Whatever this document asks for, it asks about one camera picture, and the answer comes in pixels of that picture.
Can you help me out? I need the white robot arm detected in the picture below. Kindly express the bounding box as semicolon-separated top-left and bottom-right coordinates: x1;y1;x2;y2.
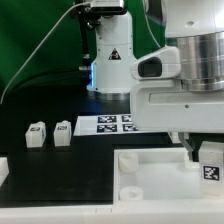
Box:
87;0;224;138

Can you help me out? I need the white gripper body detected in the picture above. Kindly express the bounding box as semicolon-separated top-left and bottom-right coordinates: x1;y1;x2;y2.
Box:
130;80;224;133

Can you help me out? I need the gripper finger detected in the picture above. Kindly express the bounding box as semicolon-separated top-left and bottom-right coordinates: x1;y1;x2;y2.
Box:
178;132;193;161

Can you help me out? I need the white sheet with tags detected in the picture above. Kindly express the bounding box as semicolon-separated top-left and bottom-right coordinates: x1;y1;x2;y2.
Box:
74;114;138;136

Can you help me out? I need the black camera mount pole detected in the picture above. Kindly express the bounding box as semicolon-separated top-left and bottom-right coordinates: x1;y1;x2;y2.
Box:
74;0;93;71

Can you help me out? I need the grey cable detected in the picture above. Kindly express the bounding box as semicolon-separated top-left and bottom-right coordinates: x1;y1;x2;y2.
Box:
0;2;88;105

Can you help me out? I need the white square tabletop part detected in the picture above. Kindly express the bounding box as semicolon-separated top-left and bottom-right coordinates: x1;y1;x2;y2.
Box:
113;147;224;204

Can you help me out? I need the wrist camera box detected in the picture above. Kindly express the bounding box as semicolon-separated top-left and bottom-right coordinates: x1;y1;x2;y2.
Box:
131;46;181;80

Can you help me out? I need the white front obstacle bar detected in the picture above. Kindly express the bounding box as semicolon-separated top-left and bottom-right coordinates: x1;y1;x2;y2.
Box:
0;200;224;224

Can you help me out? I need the white obstacle left piece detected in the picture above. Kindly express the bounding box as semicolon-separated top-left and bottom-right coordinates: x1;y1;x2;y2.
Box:
0;157;9;187

